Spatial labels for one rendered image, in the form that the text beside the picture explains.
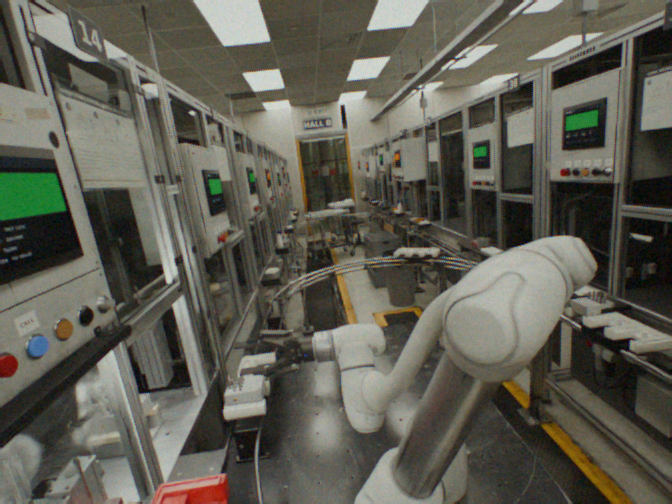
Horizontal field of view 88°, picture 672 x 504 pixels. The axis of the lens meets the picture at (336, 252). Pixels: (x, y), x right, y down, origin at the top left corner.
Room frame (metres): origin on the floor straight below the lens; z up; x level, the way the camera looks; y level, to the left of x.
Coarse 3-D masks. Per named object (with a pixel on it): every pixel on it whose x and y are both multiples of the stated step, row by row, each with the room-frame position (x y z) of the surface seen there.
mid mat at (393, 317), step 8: (384, 312) 3.65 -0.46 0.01; (392, 312) 3.61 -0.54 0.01; (400, 312) 3.59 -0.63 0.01; (408, 312) 3.56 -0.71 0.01; (416, 312) 3.53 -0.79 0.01; (376, 320) 3.48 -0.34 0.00; (384, 320) 3.44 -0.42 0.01; (392, 320) 3.41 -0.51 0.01; (400, 320) 3.39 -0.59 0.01; (408, 320) 3.36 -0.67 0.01; (416, 320) 3.34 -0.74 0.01; (440, 336) 2.95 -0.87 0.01
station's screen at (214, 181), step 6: (210, 174) 1.60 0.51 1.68; (216, 174) 1.70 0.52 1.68; (210, 180) 1.58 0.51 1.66; (216, 180) 1.68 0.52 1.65; (210, 186) 1.56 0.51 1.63; (216, 186) 1.66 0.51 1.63; (210, 192) 1.54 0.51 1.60; (216, 192) 1.64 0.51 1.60; (222, 192) 1.75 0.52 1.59; (216, 198) 1.62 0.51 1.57; (222, 198) 1.72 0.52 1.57; (216, 204) 1.60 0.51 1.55; (222, 204) 1.70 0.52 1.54
